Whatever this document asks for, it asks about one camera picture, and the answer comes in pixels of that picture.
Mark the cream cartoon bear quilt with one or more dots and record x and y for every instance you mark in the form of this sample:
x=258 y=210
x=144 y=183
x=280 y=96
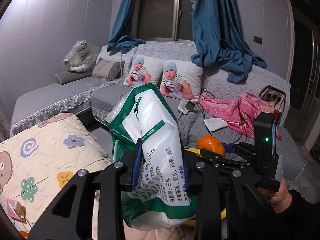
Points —
x=38 y=162

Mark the orange tangerine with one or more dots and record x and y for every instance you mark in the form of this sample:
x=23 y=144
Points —
x=212 y=144

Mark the pink cloth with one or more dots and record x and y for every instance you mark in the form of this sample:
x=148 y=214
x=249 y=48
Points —
x=239 y=114

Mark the baby print pillow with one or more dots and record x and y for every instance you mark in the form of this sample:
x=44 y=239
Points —
x=181 y=80
x=145 y=69

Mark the right hand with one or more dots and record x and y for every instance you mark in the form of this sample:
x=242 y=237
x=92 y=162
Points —
x=280 y=200

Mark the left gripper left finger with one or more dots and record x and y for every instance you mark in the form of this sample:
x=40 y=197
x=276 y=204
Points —
x=70 y=214

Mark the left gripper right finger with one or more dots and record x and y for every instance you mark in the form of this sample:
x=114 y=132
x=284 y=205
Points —
x=219 y=185

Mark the blue curtain right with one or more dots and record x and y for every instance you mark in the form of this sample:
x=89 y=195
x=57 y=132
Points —
x=217 y=35

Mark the grey tiger plush toy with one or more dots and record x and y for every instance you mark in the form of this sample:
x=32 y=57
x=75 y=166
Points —
x=82 y=57

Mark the pink paper package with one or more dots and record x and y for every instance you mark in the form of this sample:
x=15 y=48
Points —
x=15 y=210

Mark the window with metal frame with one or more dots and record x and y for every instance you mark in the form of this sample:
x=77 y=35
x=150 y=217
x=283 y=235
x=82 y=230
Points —
x=164 y=20

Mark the white tissue paper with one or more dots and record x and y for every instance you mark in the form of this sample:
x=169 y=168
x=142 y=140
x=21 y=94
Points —
x=214 y=124

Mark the right baby print pillow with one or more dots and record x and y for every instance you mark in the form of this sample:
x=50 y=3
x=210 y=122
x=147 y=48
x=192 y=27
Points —
x=181 y=80

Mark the left baby print pillow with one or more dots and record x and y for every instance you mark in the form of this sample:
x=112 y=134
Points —
x=145 y=69

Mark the black framed bag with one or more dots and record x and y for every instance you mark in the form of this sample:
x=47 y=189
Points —
x=277 y=99

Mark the blue curtain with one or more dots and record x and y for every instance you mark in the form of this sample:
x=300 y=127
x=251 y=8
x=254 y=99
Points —
x=121 y=37
x=217 y=35

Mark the grey square cushion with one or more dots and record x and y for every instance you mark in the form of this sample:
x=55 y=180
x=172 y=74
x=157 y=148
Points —
x=106 y=69

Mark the green white tissue pack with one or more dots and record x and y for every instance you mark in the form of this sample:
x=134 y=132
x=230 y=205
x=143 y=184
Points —
x=159 y=199

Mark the white power adapter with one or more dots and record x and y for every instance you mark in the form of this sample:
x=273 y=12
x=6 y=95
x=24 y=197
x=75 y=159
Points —
x=185 y=106

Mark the blue curtain left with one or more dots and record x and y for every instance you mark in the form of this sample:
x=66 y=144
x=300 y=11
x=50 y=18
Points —
x=121 y=37

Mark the grey bolster pillow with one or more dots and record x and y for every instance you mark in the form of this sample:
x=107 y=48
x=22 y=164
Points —
x=67 y=76

